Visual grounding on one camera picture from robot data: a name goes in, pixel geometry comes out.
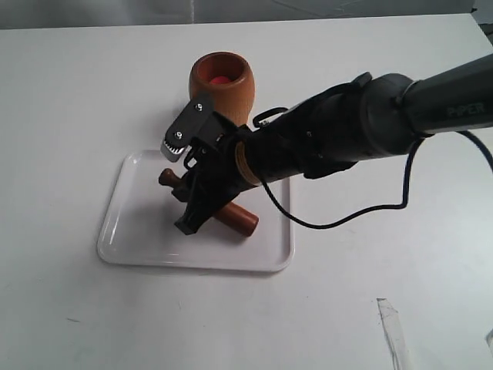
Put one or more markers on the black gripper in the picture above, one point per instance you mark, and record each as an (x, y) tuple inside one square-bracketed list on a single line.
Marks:
[(211, 180)]

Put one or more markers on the wooden pestle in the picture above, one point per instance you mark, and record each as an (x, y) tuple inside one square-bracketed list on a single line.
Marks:
[(232, 215)]

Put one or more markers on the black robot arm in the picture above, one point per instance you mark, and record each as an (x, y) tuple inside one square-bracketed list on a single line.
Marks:
[(365, 119)]

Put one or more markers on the red object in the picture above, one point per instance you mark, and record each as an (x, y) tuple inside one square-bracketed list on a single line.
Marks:
[(219, 80)]

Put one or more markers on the wooden mortar cup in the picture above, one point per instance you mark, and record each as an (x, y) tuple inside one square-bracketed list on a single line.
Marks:
[(233, 100)]

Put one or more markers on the white plastic tray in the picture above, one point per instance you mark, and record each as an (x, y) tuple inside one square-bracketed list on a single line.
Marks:
[(139, 226)]

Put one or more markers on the clear tape strip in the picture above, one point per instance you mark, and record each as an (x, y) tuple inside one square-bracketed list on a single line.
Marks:
[(394, 335)]

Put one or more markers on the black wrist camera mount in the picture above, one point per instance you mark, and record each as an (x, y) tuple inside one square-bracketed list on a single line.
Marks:
[(198, 126)]

